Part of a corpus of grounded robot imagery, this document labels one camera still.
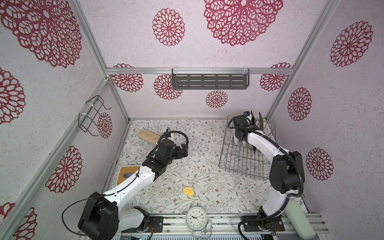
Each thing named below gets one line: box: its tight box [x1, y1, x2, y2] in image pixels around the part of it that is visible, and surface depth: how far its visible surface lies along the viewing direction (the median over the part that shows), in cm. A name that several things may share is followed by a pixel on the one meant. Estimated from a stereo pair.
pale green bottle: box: [284, 198, 316, 239], surface depth 74 cm
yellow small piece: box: [183, 186, 195, 197], surface depth 84 cm
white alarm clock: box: [185, 206, 213, 238], surface depth 72 cm
